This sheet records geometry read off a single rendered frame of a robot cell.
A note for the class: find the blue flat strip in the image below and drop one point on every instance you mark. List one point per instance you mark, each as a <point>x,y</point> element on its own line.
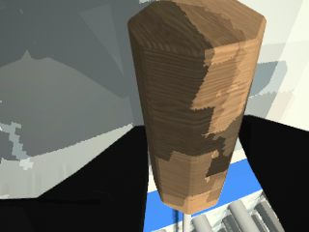
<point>239,183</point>

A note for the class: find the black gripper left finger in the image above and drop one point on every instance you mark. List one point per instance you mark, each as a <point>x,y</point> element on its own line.
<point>108,194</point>

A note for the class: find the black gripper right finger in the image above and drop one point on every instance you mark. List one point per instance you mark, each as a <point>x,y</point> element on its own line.
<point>279,157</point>

